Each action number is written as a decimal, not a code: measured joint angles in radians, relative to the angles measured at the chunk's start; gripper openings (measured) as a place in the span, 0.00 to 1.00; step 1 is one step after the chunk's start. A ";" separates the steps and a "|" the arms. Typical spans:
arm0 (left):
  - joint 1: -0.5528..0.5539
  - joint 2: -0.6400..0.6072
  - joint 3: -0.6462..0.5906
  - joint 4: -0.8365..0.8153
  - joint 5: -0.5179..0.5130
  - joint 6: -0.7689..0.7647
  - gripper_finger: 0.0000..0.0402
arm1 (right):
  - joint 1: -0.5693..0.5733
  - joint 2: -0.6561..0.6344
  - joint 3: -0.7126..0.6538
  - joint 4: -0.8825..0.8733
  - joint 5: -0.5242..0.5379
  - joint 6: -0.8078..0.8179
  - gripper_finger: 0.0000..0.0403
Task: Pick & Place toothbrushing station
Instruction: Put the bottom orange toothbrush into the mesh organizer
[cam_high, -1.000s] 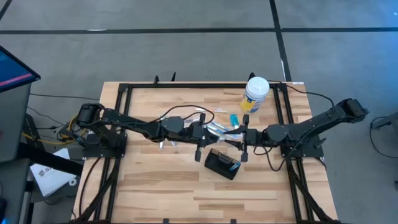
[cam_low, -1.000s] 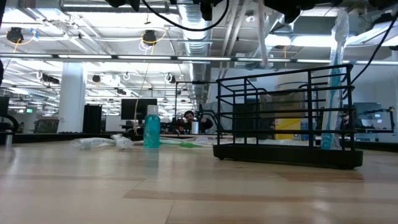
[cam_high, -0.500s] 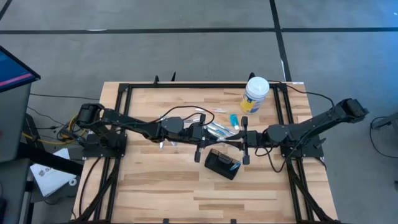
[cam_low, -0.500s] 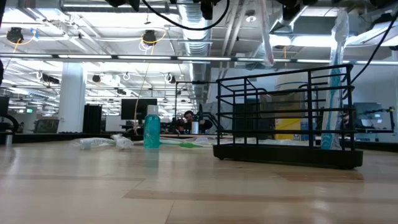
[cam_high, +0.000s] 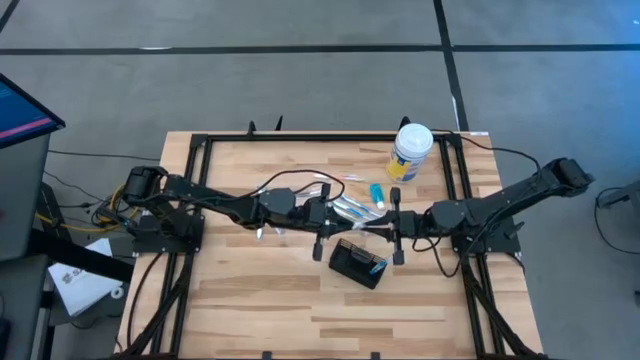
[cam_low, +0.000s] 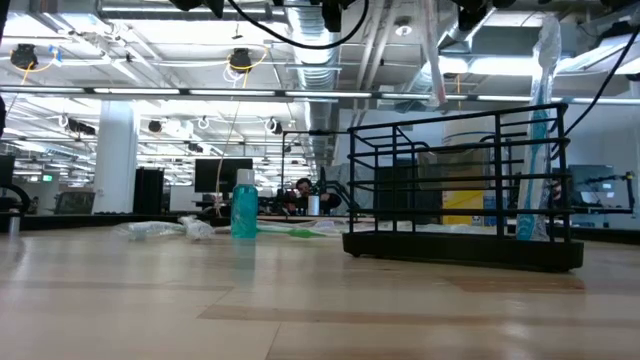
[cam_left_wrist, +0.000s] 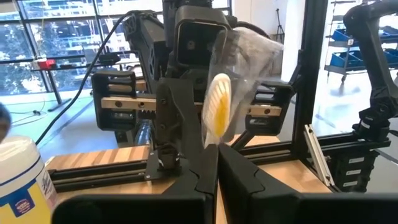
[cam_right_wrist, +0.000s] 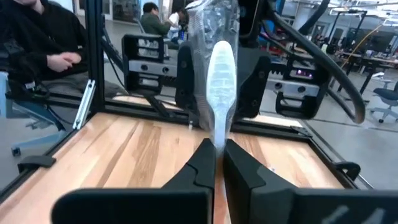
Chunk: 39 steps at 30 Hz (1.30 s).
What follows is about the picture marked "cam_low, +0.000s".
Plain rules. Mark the black computer monitor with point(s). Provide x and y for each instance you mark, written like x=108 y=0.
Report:
x=210 y=175

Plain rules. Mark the silver canister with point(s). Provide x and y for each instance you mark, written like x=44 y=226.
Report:
x=313 y=206

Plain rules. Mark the white round pillar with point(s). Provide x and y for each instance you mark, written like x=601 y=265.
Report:
x=115 y=160

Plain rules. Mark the black cabinet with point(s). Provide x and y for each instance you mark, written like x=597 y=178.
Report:
x=149 y=190

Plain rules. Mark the blue toothbrush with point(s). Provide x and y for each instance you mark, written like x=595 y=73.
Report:
x=540 y=160

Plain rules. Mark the grey computer monitor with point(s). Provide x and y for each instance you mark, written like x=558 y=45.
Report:
x=592 y=182

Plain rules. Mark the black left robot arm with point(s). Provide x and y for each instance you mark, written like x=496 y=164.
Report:
x=190 y=4

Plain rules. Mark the yellow disinfectant wipes canister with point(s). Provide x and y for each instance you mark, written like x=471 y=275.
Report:
x=462 y=201

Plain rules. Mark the small teal mouthwash bottle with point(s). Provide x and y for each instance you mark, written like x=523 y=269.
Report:
x=244 y=210

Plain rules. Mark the person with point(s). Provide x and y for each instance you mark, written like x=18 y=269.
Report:
x=305 y=192

